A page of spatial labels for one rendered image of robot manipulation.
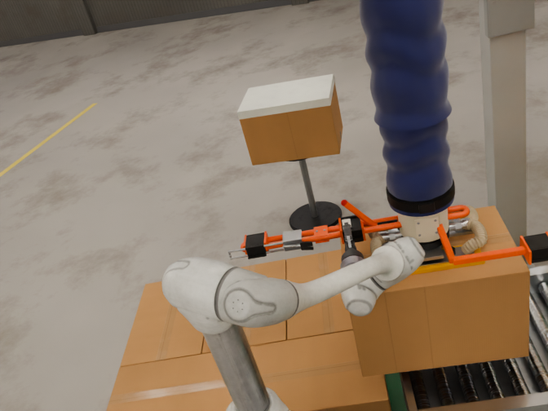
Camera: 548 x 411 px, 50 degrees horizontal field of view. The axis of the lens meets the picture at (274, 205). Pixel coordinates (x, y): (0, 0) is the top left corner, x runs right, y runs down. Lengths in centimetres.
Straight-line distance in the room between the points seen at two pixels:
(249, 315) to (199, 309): 16
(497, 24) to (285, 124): 153
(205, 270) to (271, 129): 252
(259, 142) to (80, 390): 188
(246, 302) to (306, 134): 263
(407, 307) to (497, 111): 131
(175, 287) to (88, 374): 247
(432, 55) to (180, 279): 93
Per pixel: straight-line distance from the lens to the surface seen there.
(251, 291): 127
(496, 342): 226
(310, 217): 435
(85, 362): 393
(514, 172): 324
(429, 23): 171
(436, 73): 179
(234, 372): 159
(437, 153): 188
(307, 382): 250
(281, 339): 269
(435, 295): 205
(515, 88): 303
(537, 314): 267
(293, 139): 383
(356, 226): 208
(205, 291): 135
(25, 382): 405
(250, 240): 212
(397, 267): 171
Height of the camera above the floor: 240
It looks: 31 degrees down
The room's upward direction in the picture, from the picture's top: 15 degrees counter-clockwise
